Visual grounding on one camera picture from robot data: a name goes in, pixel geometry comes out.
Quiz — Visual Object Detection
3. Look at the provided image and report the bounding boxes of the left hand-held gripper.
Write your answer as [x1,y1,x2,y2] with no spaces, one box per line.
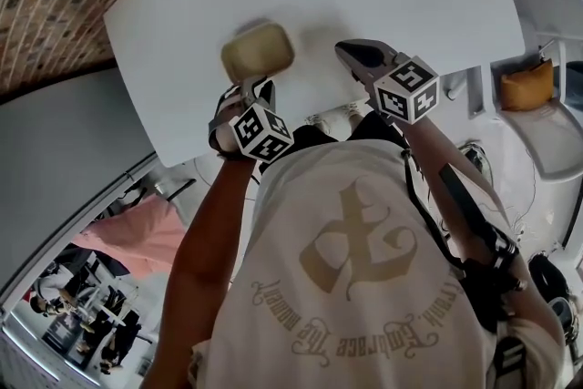
[208,75,295,164]

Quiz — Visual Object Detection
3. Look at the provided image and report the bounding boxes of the person's left forearm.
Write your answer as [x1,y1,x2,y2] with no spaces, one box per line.
[166,157,256,283]

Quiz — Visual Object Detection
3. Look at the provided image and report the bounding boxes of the beige sponge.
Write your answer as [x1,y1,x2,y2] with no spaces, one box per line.
[220,22,296,86]

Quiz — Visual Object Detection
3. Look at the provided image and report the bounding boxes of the white chair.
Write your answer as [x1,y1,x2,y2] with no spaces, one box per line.
[495,95,583,179]

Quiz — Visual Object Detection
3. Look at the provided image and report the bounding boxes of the grey partition panel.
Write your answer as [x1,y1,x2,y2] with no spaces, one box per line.
[0,67,161,302]

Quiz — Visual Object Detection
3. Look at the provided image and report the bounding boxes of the person's right forearm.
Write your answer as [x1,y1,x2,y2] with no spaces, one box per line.
[400,118,506,251]

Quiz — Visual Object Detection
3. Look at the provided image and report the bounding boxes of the black arm strap harness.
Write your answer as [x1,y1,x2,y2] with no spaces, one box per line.
[436,162,526,333]

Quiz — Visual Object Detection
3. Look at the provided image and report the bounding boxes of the person's white printed shirt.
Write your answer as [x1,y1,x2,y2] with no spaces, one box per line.
[189,138,570,389]

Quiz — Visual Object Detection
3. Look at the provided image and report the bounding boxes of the pink cloth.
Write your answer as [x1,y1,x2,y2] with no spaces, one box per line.
[71,195,192,280]

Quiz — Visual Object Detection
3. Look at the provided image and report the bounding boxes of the orange cushion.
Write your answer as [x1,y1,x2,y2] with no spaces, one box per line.
[500,58,556,112]

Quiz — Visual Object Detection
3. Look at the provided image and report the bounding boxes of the person's black shorts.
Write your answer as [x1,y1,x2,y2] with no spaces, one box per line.
[258,111,406,175]

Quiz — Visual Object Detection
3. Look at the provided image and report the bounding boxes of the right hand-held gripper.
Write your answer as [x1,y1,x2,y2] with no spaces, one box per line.
[335,38,441,125]

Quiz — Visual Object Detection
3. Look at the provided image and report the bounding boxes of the person's white shoe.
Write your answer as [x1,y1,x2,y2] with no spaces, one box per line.
[342,102,366,124]

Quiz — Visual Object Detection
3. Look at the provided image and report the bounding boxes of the person's left hand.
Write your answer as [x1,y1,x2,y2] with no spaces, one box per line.
[216,122,239,153]

